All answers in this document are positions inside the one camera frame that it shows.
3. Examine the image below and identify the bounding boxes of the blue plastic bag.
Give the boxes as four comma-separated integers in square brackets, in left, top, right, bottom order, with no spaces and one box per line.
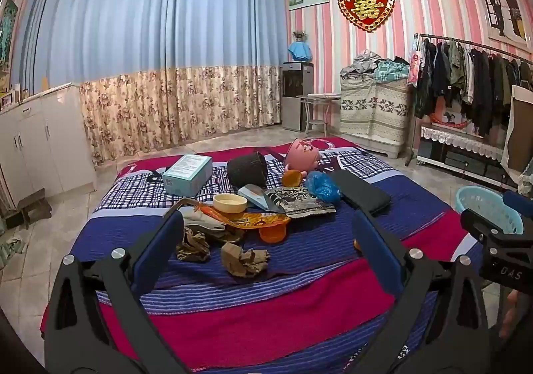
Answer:
[305,171,342,203]

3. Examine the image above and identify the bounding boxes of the metal side table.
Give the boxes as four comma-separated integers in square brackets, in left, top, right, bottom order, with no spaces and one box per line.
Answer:
[296,93,341,137]

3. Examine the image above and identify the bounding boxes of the red heart wall decoration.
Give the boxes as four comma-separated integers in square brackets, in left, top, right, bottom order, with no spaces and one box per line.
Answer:
[337,0,395,34]

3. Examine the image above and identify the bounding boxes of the black paper bowl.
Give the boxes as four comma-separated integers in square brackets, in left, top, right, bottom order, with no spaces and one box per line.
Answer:
[227,151,269,189]

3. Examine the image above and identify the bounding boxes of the white cabinet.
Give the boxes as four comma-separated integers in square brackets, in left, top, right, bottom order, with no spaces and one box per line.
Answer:
[0,83,97,208]

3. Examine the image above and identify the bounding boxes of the grey clothes pile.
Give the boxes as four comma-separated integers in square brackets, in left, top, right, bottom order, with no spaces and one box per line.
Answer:
[339,50,384,77]

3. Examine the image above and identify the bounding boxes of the teal cardboard box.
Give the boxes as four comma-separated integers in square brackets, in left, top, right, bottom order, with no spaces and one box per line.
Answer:
[162,153,214,197]

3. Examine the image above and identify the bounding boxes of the black case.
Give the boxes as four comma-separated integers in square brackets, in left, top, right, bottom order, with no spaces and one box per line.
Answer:
[329,169,392,217]

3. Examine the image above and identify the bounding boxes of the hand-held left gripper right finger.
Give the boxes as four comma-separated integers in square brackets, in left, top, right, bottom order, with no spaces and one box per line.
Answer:
[345,211,491,374]

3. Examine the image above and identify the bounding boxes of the pink hanging bag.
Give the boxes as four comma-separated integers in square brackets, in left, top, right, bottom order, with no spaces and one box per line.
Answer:
[406,35,423,87]

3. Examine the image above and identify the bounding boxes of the blue cloth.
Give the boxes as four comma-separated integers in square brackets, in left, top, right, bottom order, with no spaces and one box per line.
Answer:
[287,40,314,62]

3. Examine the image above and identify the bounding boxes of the brown paper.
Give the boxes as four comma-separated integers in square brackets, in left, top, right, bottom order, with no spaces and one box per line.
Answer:
[176,227,211,263]
[221,241,271,278]

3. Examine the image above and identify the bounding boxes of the metal clothes rack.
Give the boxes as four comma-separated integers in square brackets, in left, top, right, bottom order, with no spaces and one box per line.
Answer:
[406,33,533,167]

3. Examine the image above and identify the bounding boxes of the beige bowl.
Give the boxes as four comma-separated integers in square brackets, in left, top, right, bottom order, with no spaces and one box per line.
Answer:
[212,193,249,215]

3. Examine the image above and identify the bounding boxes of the person's right hand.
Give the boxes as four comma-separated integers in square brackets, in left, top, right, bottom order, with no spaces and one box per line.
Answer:
[502,288,523,339]

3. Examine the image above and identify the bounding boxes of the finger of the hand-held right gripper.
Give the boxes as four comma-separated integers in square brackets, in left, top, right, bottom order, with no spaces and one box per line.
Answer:
[460,208,506,258]
[502,190,533,239]

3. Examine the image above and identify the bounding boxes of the grey water dispenser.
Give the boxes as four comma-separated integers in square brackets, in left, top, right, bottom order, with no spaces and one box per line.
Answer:
[280,61,315,132]

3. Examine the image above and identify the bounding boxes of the small orange ball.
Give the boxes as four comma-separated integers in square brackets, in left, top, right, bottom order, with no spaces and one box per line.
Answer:
[282,169,303,188]

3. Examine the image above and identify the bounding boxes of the grey wrapper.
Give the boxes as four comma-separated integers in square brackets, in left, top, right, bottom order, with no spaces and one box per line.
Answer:
[183,207,228,234]

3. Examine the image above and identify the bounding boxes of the teal plaid cloth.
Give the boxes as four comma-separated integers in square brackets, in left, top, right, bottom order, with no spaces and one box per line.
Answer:
[374,60,409,82]

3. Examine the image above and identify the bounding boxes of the beige framed board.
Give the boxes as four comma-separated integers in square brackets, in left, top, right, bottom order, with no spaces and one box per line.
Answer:
[502,85,533,185]

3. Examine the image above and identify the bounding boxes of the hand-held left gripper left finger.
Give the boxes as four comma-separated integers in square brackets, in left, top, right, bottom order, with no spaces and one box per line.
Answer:
[44,211,186,374]

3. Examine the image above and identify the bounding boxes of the blue and floral curtain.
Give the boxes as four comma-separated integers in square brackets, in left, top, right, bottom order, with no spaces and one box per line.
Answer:
[10,0,288,167]

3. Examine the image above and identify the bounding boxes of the pink pot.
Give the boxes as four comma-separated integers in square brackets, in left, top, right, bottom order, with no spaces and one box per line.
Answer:
[284,138,322,176]

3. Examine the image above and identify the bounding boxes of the blue plastic basket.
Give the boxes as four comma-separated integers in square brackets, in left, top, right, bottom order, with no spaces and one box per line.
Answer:
[454,186,524,238]

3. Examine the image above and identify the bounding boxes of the window wall poster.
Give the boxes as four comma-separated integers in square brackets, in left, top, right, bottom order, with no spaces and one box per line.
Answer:
[475,0,527,42]

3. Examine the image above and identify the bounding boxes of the green wall poster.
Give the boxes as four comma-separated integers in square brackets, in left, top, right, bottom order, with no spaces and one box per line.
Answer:
[0,0,19,79]

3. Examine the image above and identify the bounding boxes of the orange biscuit packet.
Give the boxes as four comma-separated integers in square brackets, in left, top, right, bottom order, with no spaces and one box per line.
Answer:
[196,202,291,230]

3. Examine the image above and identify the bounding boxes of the white blue small packet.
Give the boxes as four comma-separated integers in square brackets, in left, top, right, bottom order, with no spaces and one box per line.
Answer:
[237,184,275,211]

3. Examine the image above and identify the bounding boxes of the striped plaid bed blanket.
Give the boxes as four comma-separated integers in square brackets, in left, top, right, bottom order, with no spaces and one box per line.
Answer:
[39,137,486,374]

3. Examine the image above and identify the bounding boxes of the low cabinet with lace cloth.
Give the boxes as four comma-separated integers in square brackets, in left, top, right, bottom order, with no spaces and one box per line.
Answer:
[416,120,521,187]

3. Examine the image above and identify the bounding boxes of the small wooden stool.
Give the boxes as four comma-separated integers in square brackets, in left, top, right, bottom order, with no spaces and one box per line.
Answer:
[19,188,53,229]

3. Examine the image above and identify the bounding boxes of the green rag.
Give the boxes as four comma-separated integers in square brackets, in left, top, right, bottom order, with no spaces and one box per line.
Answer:
[0,232,28,270]

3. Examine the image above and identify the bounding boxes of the cabinet under patterned cloth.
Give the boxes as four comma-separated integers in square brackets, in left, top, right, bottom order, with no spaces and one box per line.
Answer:
[339,76,411,159]

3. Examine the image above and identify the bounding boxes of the row of hanging clothes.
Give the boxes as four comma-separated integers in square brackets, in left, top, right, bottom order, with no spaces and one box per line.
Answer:
[414,39,533,137]

